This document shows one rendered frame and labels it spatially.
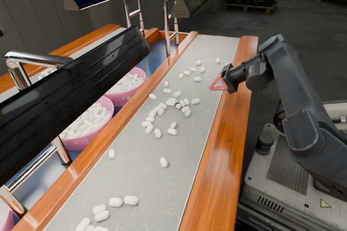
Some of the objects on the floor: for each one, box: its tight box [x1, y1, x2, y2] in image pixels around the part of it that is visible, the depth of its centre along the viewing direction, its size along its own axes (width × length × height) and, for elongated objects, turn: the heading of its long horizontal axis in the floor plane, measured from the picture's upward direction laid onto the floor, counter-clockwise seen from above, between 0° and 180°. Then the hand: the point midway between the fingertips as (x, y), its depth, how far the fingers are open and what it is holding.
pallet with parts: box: [220, 0, 279, 15], centre depth 499 cm, size 84×122×44 cm
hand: (211, 87), depth 73 cm, fingers closed
